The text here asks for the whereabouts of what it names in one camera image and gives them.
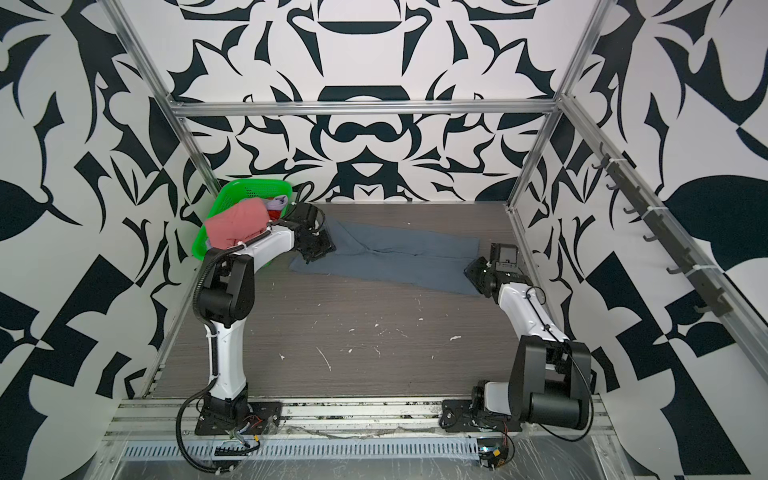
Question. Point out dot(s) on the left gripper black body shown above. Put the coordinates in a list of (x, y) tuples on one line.
[(319, 245)]

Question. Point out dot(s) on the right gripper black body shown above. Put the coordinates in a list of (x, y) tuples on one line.
[(481, 273)]

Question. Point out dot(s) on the grey blue t shirt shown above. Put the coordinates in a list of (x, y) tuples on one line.
[(416, 257)]

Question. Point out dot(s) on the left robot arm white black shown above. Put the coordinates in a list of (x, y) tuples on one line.
[(224, 296)]

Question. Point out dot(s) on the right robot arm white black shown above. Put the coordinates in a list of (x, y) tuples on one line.
[(550, 380)]

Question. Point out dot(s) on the purple garment in basket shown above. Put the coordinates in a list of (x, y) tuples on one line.
[(278, 203)]

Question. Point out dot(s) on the pink t shirt in basket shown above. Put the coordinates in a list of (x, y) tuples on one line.
[(243, 221)]

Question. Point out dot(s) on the green plastic basket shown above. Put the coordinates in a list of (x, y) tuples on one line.
[(240, 189)]

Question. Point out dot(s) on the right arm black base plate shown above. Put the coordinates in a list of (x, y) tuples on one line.
[(462, 416)]

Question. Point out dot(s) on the aluminium frame back crossbar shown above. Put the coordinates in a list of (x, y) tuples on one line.
[(535, 106)]

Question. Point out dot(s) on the white slotted cable duct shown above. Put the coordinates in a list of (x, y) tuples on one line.
[(333, 449)]

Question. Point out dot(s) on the small electronics board with wires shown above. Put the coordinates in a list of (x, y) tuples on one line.
[(495, 452)]

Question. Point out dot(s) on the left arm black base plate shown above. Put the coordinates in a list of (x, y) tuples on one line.
[(251, 419)]

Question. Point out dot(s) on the black wall hook rail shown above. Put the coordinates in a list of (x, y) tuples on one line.
[(667, 231)]

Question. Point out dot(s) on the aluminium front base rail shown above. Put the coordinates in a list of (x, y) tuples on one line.
[(350, 417)]

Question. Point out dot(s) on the aluminium frame corner post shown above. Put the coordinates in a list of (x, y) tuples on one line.
[(584, 48)]

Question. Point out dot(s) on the aluminium frame left post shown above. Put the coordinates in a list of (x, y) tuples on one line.
[(131, 41)]

